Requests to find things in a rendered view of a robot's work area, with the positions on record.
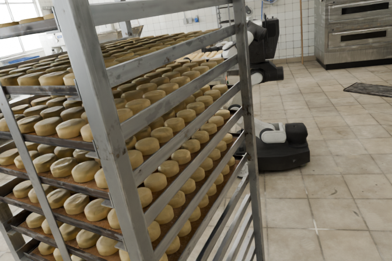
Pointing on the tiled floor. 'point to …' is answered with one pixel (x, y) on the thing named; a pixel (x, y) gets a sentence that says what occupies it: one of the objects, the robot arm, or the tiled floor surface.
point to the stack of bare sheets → (379, 90)
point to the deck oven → (353, 17)
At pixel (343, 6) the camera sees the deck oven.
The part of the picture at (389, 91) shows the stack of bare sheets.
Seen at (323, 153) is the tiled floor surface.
